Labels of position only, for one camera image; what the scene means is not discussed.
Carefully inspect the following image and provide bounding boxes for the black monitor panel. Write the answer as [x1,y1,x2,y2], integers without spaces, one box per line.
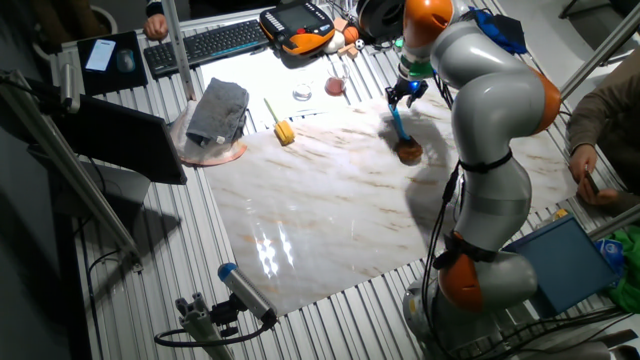
[52,94,189,186]

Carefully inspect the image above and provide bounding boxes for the grey cylinder camera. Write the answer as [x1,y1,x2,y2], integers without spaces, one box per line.
[59,62,81,115]

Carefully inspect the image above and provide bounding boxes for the empty clear glass cup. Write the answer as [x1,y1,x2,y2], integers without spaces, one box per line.
[292,82,314,103]

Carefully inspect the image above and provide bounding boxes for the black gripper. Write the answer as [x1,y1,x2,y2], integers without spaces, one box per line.
[384,75,430,112]

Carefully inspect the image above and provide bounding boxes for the black camera cable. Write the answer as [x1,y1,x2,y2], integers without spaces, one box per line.
[153,319,274,349]

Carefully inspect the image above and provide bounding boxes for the black chair base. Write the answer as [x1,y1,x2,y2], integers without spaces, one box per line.
[557,0,640,21]

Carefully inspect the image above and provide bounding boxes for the seated person right hand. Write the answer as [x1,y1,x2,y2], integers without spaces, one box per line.
[568,143,599,185]

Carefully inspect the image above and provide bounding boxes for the seated person right forearm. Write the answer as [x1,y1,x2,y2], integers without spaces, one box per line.
[566,62,640,151]

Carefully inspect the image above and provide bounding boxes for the grey camera blue cap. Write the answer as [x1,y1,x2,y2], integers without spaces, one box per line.
[217,262,279,326]

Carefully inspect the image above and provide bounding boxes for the blue cloth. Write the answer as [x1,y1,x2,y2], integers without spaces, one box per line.
[469,5,529,56]

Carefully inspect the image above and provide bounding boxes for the blue box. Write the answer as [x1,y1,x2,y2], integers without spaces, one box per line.
[502,214,621,319]

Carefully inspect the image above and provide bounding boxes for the black round spool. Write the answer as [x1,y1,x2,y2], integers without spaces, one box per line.
[356,0,406,44]

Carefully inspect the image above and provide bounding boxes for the black mouse pad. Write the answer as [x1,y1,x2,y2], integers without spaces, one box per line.
[76,30,150,97]

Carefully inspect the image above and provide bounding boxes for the dark handheld phone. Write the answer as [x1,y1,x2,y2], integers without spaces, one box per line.
[583,168,601,196]

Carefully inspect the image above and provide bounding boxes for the orange black teach pendant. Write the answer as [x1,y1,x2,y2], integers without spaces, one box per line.
[258,0,336,57]

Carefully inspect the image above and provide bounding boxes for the seated person left forearm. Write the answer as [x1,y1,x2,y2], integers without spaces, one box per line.
[612,144,640,211]

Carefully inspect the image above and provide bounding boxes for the aluminium camera mount profile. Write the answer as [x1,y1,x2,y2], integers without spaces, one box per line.
[174,292,236,360]

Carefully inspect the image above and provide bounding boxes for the marble pattern sheet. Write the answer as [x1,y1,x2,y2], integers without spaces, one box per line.
[202,94,579,317]

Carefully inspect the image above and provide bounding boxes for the glass beaker brown liquid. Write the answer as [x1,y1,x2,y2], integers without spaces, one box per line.
[323,62,351,98]

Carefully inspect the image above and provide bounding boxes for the black keyboard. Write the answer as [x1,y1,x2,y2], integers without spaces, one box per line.
[143,18,271,80]

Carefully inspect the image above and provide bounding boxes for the operator right hand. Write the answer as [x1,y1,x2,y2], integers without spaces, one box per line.
[143,13,169,41]

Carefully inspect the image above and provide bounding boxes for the blue handled brown brush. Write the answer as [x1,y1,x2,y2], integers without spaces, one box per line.
[388,103,424,166]

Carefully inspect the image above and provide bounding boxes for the seated person left hand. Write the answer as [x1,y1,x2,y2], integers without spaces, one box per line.
[576,172,621,207]

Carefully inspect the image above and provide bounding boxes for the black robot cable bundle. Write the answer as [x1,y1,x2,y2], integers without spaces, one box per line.
[419,69,464,360]

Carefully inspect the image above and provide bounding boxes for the aluminium frame pole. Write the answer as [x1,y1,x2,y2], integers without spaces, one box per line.
[587,203,640,242]
[562,2,640,99]
[160,0,197,101]

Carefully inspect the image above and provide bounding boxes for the grey monitor base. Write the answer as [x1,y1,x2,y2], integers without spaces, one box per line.
[52,159,151,221]

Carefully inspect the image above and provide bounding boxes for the black floor cables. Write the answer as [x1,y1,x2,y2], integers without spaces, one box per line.
[464,307,636,360]

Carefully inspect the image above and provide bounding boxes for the grey folded towel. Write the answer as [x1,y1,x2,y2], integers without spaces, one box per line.
[185,77,250,148]

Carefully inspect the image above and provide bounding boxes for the yellow sponge brush green handle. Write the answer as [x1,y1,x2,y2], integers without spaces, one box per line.
[263,97,297,147]

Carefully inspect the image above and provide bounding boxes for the aluminium frame bar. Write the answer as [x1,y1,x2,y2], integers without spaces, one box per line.
[0,69,144,274]

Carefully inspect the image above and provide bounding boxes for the yellow capped clear bottle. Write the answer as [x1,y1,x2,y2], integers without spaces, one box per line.
[537,208,570,231]

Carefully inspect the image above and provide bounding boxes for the grey computer mouse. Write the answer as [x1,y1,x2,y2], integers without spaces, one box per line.
[115,48,137,75]

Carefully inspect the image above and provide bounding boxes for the white screen smartphone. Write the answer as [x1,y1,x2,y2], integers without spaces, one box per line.
[83,38,117,73]

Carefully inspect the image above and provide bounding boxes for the blue white packet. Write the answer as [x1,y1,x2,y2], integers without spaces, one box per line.
[594,237,626,276]

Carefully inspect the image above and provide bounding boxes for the green bag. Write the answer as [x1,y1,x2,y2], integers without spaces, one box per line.
[597,224,640,314]

